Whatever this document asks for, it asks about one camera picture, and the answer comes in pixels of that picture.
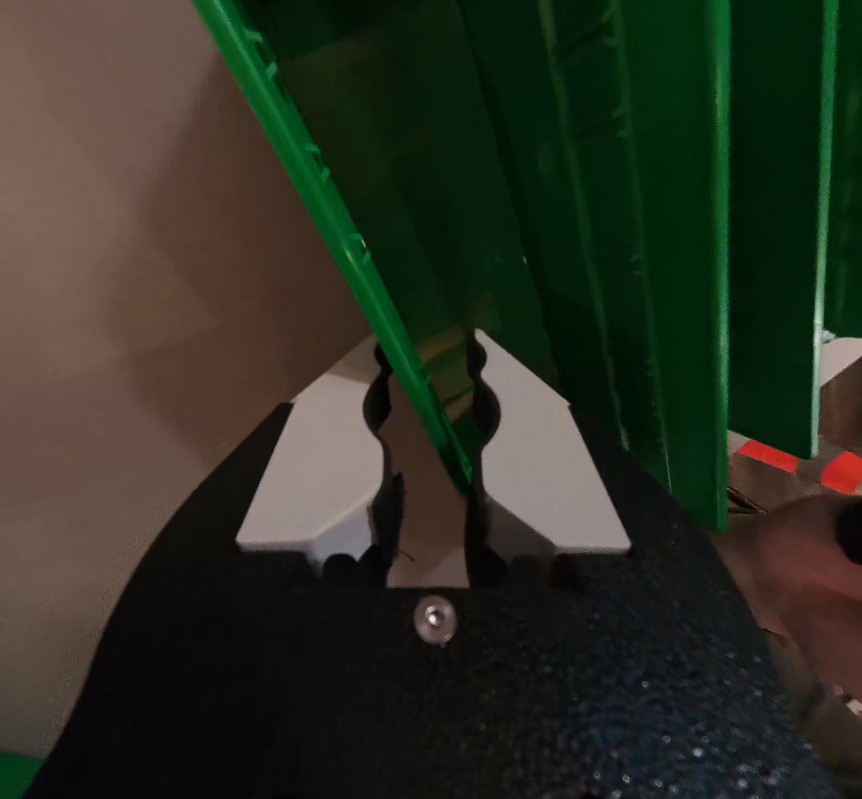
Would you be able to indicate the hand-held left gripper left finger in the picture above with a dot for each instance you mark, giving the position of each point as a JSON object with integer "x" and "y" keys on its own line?
{"x": 316, "y": 476}

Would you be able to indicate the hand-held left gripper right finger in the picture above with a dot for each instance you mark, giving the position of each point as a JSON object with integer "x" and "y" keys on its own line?
{"x": 545, "y": 482}

